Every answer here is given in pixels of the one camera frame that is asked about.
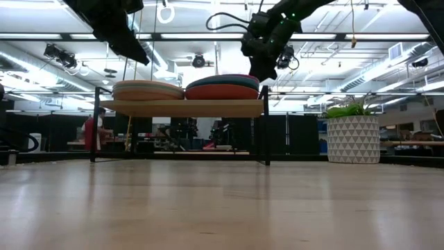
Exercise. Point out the dark green plate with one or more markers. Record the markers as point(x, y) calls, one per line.
point(222, 83)

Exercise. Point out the orange plate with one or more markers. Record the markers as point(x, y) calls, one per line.
point(222, 93)

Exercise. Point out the black hanging spotlight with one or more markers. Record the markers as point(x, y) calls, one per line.
point(286, 57)

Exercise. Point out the maroon plate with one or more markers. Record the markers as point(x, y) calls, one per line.
point(246, 76)

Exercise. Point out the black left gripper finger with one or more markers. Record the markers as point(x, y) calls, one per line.
point(126, 50)
point(135, 43)

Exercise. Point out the wooden background desk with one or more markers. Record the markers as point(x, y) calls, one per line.
point(412, 143)

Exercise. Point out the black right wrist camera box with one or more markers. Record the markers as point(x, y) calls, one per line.
point(262, 24)

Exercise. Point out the black ceiling spotlight cluster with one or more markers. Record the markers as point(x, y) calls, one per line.
point(62, 57)

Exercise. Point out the tan plate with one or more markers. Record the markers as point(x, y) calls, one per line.
point(147, 96)

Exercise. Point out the black overhead frame bar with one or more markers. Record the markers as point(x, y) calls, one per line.
point(208, 36)

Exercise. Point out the person in red apron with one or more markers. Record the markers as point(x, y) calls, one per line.
point(92, 132)

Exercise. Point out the white triangle pattern plant pot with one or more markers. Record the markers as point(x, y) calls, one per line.
point(354, 139)

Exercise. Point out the wooden shelf black metal frame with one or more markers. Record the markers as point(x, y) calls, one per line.
point(187, 108)

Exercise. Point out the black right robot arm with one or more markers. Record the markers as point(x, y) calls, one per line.
point(301, 7)

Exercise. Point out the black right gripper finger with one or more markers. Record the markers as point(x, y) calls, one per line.
point(270, 69)
point(257, 67)

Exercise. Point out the green leafy plant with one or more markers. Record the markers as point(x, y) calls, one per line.
point(343, 111)

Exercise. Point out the white trash bin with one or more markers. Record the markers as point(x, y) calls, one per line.
point(34, 142)

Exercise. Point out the round black ceiling camera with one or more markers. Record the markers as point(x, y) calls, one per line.
point(198, 61)

